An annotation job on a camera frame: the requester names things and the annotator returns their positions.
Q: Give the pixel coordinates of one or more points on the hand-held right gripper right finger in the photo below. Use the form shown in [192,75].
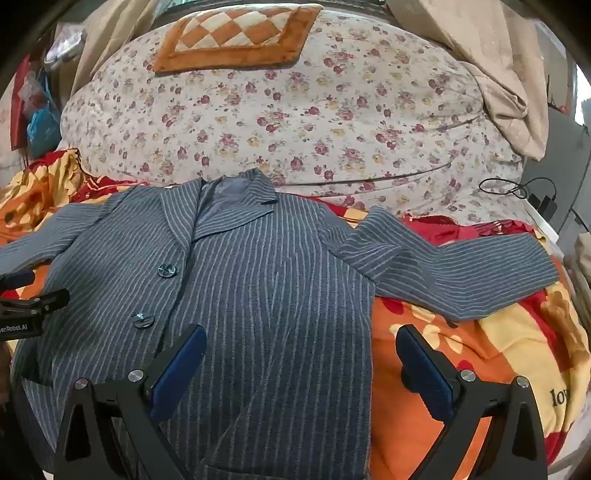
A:
[425,376]

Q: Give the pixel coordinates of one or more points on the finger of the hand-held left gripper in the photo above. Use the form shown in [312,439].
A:
[41,300]
[16,280]

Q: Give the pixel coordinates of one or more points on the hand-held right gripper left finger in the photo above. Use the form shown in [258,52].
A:
[178,371]

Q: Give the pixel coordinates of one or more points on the grey striped suit jacket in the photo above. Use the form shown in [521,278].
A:
[277,300]

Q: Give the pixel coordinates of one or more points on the red orange printed blanket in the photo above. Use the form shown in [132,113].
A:
[415,415]

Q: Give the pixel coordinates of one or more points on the blue plastic bag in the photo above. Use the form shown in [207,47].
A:
[44,124]

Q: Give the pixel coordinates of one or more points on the red plastic bag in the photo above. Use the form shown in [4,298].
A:
[19,101]

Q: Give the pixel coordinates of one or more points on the black charger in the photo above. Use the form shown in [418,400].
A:
[545,205]

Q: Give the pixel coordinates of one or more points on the white plastic bag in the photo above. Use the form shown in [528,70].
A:
[62,46]

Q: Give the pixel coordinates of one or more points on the beige curtain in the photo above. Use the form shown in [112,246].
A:
[111,37]
[498,60]

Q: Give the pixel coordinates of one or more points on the floral bedsheet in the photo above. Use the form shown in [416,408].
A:
[346,115]

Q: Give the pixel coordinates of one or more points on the orange checkered cushion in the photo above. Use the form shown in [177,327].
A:
[240,32]

